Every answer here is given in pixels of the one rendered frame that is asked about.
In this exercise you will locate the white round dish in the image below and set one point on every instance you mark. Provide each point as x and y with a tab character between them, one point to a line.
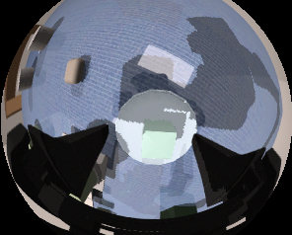
154	104

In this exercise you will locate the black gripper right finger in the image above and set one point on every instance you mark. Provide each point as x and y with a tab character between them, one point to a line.
219	167

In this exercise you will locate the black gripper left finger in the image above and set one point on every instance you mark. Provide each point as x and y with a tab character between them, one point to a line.
73	156

